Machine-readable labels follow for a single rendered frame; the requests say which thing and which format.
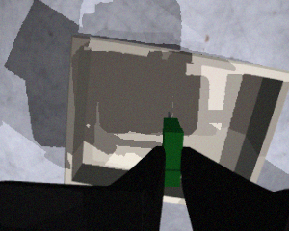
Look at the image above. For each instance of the beige open tray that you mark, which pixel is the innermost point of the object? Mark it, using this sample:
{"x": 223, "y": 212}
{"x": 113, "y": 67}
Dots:
{"x": 118, "y": 94}

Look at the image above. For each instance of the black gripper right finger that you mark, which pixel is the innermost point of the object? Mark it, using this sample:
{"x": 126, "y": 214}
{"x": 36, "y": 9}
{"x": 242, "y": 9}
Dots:
{"x": 218, "y": 199}

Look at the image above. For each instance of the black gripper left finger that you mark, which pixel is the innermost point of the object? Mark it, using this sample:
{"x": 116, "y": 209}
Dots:
{"x": 134, "y": 202}

